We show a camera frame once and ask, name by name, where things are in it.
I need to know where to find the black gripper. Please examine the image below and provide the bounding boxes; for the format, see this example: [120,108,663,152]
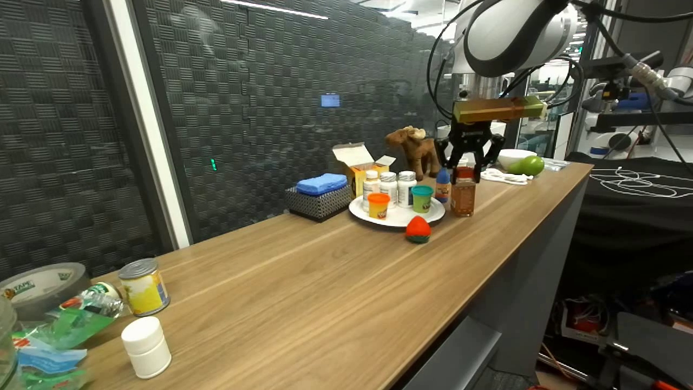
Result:
[438,119,508,176]

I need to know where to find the spice jar orange lid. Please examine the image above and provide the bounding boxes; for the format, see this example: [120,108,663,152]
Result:
[449,166,478,219]

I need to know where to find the white bottle blue label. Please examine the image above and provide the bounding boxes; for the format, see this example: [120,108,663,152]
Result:
[397,168,419,209]

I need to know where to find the white bottle silver foil top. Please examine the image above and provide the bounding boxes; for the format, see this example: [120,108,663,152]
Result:
[379,171,400,209]

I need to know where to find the stained white pill bottle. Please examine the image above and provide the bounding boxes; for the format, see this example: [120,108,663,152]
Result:
[361,168,384,203]

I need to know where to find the orange lid yellow dough tub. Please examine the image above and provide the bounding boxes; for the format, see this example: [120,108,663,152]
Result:
[366,190,392,222]

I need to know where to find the white paper plate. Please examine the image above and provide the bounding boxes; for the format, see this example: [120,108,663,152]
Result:
[347,190,449,231]

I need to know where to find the white paper towel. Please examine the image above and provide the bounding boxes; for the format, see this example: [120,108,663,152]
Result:
[478,166,536,188]

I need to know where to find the white bowl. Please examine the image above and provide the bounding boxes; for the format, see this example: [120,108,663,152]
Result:
[496,148,542,176]

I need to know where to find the brown moose plush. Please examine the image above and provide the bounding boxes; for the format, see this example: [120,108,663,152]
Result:
[384,125,444,183]

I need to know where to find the orange cardboard box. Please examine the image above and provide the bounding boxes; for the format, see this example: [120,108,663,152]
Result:
[452,96,550,127]

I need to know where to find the green fruit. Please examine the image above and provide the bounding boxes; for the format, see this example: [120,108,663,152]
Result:
[517,154,548,177]

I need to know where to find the yellow cardboard box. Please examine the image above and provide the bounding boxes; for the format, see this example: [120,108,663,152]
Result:
[332,141,399,198]

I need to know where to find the blue sponge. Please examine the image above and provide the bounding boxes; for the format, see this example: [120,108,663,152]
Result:
[295,171,350,198]

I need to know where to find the black mesh box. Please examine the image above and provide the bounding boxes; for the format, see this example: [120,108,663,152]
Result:
[283,183,356,222]

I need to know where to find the black cloth covered table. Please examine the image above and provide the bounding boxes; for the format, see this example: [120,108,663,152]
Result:
[569,154,693,291]

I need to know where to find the white lab device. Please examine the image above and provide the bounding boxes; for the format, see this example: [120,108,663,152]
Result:
[617,47,693,105]

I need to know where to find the yellow can silver lid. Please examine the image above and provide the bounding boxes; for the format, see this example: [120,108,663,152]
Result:
[116,256,174,316]

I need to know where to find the white plastic jar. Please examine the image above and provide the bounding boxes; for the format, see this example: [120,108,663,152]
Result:
[122,315,175,379]

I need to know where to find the silver foil snack bag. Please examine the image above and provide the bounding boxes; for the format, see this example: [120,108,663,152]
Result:
[60,280,128,321]

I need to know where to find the green plastic packaging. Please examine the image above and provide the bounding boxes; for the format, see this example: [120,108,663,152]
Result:
[13,306,116,354]

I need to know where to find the blue plastic wrapper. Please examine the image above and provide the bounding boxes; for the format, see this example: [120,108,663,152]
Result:
[17,344,91,376]

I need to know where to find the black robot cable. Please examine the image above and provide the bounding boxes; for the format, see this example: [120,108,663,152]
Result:
[425,0,482,125]

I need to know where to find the white cable coil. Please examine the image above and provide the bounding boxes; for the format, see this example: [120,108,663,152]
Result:
[587,164,693,202]

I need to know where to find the black camera cable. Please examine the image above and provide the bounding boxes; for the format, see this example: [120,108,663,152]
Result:
[569,0,693,25]

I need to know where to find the white window post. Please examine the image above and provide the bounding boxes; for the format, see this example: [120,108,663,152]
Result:
[107,0,195,252]

